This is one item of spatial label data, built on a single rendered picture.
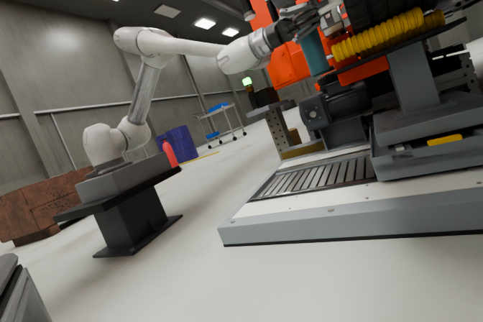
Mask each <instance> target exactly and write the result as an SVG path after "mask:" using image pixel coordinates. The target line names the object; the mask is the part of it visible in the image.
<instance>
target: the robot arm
mask: <svg viewBox="0 0 483 322"><path fill-rule="evenodd" d="M343 2H344V1H343V0H323V1H321V2H319V3H317V4H314V3H313V1H312V0H310V1H306V2H303V3H302V4H298V5H295V6H292V7H289V8H281V9H280V18H279V19H277V21H276V22H274V23H272V24H270V25H269V26H267V27H265V28H264V27H261V28H259V29H258V30H256V31H254V32H253V33H251V34H249V35H247V36H245V37H240V38H239V39H237V40H235V41H233V42H232V43H230V44H229V45H217V44H211V43H206V42H197V41H192V40H183V39H177V38H174V37H173V36H172V35H170V34H168V33H167V32H166V31H163V30H161V29H155V28H151V27H122V28H119V29H118V30H117V31H115V33H114V42H115V44H116V46H118V47H119V48H120V49H121V50H123V51H125V52H130V53H134V54H136V55H141V59H142V65H141V68H140V72H139V76H138V79H137V84H136V87H135V90H134V95H133V98H132V102H131V106H130V109H129V113H128V116H125V117H124V118H123V119H122V120H121V122H120V124H119V125H118V127H117V128H115V129H111V127H110V126H109V125H107V124H102V123H99V124H94V125H93V126H90V127H87V128H85V129H84V133H83V146H84V148H85V151H86V154H87V155H88V159H89V160H90V162H91V164H92V166H93V167H94V168H93V169H94V170H93V172H90V173H89V174H87V175H86V176H85V177H86V179H89V178H90V179H91V178H96V177H99V176H102V175H105V174H107V173H110V172H113V171H115V170H118V169H120V168H122V167H125V166H127V165H130V164H132V163H133V162H132V161H129V162H125V161H124V158H123V157H122V155H121V154H122V153H124V152H129V151H132V150H135V149H138V148H140V147H142V146H144V145H145V144H146V143H148V141H149V140H150V138H151V130H150V128H149V127H148V124H147V122H146V121H145V119H146V117H147V113H148V111H149V107H150V104H151V101H152V97H153V94H154V92H155V88H156V85H157V81H158V78H159V76H160V72H161V69H163V68H164V67H165V66H166V65H167V63H168V62H169V61H170V59H171V58H173V57H174V56H175V55H176V54H181V55H195V56H204V57H213V58H217V63H218V66H219V68H220V69H221V71H222V72H223V73H224V74H226V75H229V74H235V73H239V72H243V71H245V70H260V69H263V68H265V67H267V66H268V65H269V64H270V61H271V55H272V52H274V48H277V47H279V46H281V45H283V44H284V43H286V42H290V41H293V42H295V44H297V45H298V44H299V43H300V41H301V40H302V39H303V38H304V37H305V36H307V35H308V34H309V33H311V32H312V31H313V30H314V29H315V28H316V27H318V26H319V25H320V24H321V17H323V16H325V15H327V14H329V13H330V12H331V10H332V9H333V8H334V7H336V6H338V5H340V4H342V3H343ZM299 12H300V13H299ZM297 13H299V14H297ZM293 14H297V15H295V16H292V17H291V18H286V17H287V16H290V15H293ZM304 27H305V29H303V30H302V31H301V32H300V33H299V34H298V35H296V36H295V34H296V33H297V32H299V31H300V30H301V29H302V28H304ZM117 158H118V159H117ZM109 161H110V162H109Z"/></svg>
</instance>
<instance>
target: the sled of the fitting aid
mask: <svg viewBox="0 0 483 322"><path fill-rule="evenodd" d="M369 140H370V159H371V161H372V165H373V168H374V171H375V174H376V176H377V180H378V182H380V181H385V180H393V179H398V178H406V177H411V176H416V175H424V174H428V173H437V172H441V171H446V170H454V169H459V168H464V167H472V166H477V165H483V124H479V125H476V126H470V127H467V128H463V129H457V130H454V131H450V132H445V133H441V134H436V135H432V136H429V137H423V138H420V139H414V140H410V141H407V142H401V143H398V144H392V145H389V146H385V147H379V145H378V142H377V138H376V136H375V131H374V126H370V127H369Z"/></svg>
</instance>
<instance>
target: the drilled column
mask: <svg viewBox="0 0 483 322"><path fill-rule="evenodd" d="M263 114H264V117H265V119H266V122H267V125H268V127H269V130H270V133H271V135H272V138H273V141H274V143H275V146H276V149H277V152H278V155H279V156H280V160H281V162H282V161H283V158H282V155H281V152H282V151H283V150H284V149H285V148H288V147H292V146H294V144H293V141H292V138H291V136H290V133H289V130H288V127H287V124H286V122H285V119H284V116H283V114H282V111H281V108H280V107H279V106H278V107H276V108H273V109H270V110H268V111H265V112H263Z"/></svg>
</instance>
